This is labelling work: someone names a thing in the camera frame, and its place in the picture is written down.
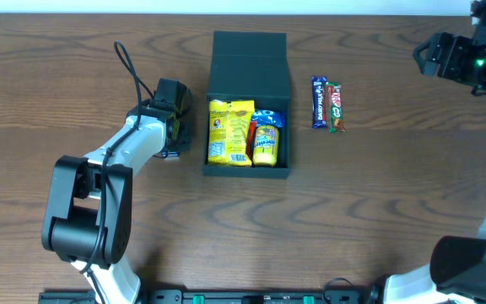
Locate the small dark blue gum pack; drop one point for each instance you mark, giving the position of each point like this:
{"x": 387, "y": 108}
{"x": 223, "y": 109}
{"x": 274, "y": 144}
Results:
{"x": 170, "y": 155}

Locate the yellow mentos bottle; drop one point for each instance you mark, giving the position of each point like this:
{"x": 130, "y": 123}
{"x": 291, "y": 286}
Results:
{"x": 265, "y": 149}

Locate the blue oreo pack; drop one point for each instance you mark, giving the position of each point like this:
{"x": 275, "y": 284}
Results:
{"x": 263, "y": 117}

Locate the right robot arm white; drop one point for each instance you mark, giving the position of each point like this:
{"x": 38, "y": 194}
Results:
{"x": 456, "y": 272}

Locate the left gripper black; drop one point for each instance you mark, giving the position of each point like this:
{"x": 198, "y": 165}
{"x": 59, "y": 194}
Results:
{"x": 185, "y": 122}

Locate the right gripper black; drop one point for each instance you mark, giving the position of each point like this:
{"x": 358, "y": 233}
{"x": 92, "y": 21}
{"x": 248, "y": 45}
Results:
{"x": 439, "y": 56}

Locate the red snack packet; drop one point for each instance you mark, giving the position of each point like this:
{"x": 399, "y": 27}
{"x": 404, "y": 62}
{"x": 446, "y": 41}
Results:
{"x": 250, "y": 138}

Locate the yellow candy bag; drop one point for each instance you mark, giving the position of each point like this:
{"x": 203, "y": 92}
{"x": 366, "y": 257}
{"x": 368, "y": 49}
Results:
{"x": 229, "y": 123}

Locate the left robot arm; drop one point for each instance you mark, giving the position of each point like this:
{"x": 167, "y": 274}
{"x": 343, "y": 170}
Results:
{"x": 89, "y": 208}

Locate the dairy milk chocolate bar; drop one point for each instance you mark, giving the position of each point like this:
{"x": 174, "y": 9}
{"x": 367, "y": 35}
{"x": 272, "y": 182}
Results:
{"x": 319, "y": 118}

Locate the black gift box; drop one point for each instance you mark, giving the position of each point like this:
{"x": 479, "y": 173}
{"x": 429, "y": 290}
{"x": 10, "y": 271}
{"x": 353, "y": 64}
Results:
{"x": 252, "y": 66}

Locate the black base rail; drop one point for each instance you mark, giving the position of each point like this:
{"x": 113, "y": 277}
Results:
{"x": 338, "y": 296}

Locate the kitkat milo bar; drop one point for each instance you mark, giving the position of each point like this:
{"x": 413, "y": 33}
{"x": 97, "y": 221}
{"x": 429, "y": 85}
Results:
{"x": 335, "y": 103}

